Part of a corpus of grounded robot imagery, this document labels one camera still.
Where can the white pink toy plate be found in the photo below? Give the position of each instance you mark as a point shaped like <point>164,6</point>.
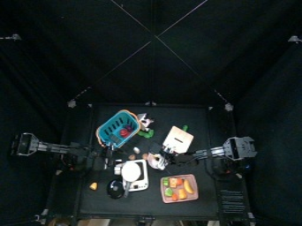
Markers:
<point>156,161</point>

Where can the green round toy vegetable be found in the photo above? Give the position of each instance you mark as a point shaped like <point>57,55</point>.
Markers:
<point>169,192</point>

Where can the black white toy cow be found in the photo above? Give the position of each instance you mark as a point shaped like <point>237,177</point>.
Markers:
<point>145,120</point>

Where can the wooden cutting board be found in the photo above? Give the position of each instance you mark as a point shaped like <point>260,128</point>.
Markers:
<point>180,139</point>

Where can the red toy fruit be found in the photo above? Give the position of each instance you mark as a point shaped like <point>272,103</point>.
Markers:
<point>125,132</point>

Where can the red toy tomato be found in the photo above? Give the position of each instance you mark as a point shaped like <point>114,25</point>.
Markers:
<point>176,197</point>

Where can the yellow toy banana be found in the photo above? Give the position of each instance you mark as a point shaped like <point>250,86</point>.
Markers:
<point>189,186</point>

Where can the white toy stove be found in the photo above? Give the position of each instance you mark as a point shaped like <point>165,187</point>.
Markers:
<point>138,181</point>

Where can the orange toy carrot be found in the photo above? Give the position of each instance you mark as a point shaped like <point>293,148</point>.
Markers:
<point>180,181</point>

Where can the yellow orange toy wedge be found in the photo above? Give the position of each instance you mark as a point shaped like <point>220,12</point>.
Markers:
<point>94,186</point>

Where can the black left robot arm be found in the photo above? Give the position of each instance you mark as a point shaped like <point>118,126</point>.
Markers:
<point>51,148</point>

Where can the egg sushi toy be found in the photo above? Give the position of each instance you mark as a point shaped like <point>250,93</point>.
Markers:
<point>173,182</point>

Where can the brown toy food piece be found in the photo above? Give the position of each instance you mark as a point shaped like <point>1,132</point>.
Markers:
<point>145,156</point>
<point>133,156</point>

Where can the green toy block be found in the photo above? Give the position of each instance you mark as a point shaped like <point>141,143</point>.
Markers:
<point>166,182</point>

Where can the grey metal frame bracket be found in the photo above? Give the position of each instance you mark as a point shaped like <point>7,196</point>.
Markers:
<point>295,39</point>
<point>150,103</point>
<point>229,106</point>
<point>14,37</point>

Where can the black round pan lid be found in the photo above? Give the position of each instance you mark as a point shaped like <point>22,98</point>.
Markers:
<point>115,189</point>

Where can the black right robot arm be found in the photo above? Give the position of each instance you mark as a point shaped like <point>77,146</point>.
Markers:
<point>232,148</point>

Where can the white toy pan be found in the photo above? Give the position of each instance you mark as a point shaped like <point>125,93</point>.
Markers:
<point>131,172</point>

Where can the orange toy food piece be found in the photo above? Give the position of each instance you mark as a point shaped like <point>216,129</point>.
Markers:
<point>182,194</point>

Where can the blue basket orange rim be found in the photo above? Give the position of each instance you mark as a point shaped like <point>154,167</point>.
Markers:
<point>117,129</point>

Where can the pink plastic tray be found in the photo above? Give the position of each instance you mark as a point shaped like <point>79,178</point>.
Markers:
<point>180,188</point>

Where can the small white toy egg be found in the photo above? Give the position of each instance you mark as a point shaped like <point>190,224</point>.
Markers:
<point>137,150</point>

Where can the small green toy piece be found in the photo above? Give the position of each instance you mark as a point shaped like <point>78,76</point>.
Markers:
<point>185,128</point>

